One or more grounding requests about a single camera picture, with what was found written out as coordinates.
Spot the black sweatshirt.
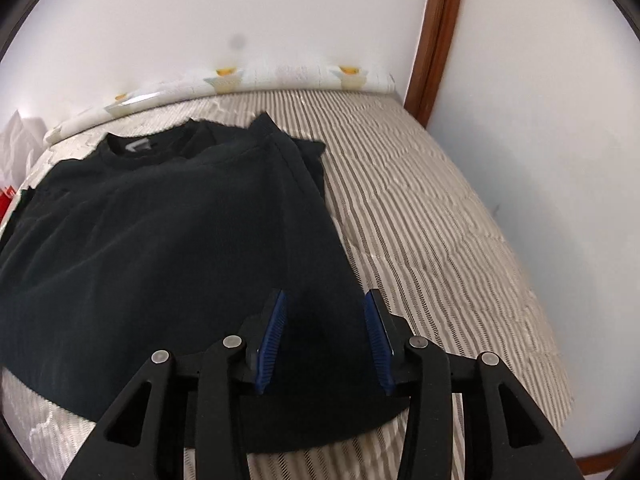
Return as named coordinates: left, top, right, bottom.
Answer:
left=1, top=115, right=408, bottom=453

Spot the striped quilted mattress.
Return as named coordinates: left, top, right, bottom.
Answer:
left=1, top=90, right=573, bottom=479

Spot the red paper shopping bag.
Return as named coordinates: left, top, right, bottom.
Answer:
left=0, top=185, right=15, bottom=220

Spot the white Miniso shopping bag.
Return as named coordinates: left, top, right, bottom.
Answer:
left=0, top=112, right=47, bottom=197

